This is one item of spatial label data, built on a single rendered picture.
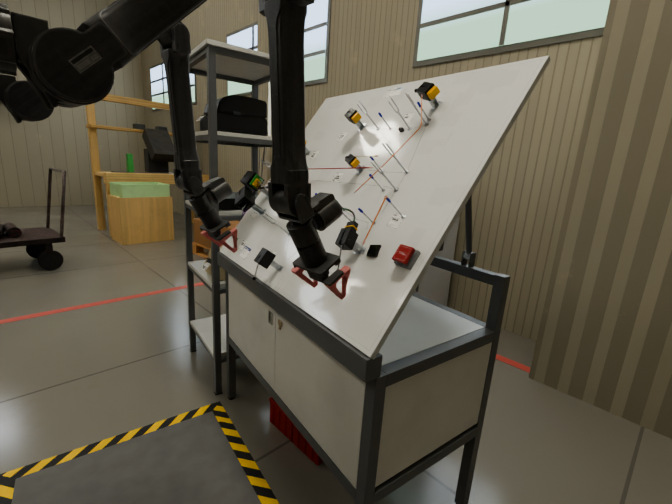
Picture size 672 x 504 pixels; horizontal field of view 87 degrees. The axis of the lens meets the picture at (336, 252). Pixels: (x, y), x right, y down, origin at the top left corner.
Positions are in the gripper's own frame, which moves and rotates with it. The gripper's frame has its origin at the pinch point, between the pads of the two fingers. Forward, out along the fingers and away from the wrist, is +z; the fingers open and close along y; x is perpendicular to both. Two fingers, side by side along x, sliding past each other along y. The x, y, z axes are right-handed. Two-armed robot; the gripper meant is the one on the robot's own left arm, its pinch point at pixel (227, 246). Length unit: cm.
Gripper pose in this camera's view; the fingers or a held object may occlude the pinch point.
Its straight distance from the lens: 124.7
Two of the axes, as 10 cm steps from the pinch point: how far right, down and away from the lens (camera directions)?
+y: -6.9, -2.1, 6.9
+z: 3.0, 7.8, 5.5
